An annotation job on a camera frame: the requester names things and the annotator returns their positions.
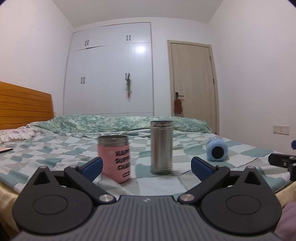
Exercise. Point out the green hanging ornament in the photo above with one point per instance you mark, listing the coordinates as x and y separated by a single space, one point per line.
128 86

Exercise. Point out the green floral quilt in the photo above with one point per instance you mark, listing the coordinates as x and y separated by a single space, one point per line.
84 125

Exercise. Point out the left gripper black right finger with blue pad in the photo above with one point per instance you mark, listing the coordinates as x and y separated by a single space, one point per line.
235 202

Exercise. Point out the white wall switch panel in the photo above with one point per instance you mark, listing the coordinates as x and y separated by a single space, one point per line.
282 130

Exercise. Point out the orange wooden headboard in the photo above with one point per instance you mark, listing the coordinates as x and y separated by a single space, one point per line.
21 106

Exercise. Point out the black door handle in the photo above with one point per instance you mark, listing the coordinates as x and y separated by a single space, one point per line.
177 96

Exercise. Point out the white wardrobe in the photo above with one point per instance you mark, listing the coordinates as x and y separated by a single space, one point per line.
98 61

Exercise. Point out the frilled floral pillow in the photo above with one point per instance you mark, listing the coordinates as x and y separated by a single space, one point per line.
18 134

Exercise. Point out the tall stainless steel cup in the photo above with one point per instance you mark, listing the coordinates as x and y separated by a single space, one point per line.
161 146

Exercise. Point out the light blue steel cup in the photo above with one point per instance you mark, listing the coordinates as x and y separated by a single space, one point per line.
216 149

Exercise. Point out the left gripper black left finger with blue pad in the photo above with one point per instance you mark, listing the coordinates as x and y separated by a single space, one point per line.
55 202

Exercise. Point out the flat book on bed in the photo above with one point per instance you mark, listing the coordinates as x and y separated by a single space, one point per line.
5 149

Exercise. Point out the pink steel cup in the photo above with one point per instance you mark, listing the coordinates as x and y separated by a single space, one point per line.
115 153

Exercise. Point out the light wooden door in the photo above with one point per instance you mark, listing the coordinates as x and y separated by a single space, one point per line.
193 75

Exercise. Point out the checkered green bed sheet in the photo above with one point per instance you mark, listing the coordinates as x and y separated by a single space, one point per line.
57 152

